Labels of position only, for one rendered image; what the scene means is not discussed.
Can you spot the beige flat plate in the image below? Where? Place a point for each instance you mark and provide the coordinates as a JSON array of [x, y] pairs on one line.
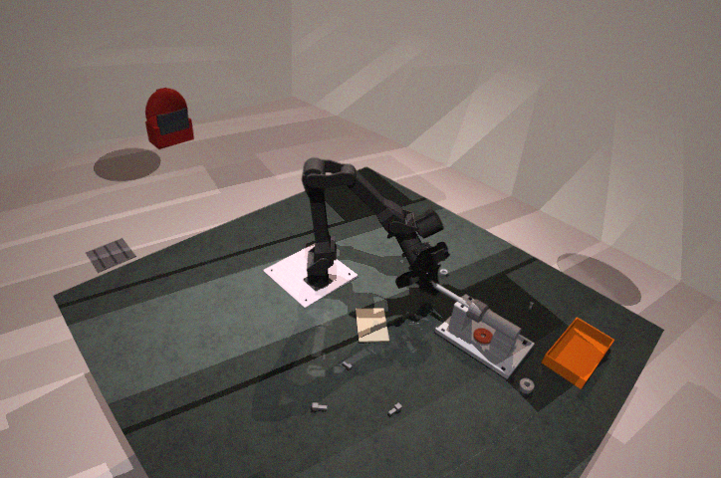
[[372, 327]]

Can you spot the orange-red ring spacer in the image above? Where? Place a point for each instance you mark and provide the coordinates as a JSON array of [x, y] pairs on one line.
[[484, 332]]

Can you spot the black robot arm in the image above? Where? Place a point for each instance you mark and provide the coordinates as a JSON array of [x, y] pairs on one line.
[[390, 215]]

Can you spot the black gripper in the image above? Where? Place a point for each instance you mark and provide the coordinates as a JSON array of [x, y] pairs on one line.
[[421, 277]]

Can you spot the orange open tray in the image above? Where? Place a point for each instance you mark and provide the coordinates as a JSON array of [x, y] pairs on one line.
[[577, 352]]

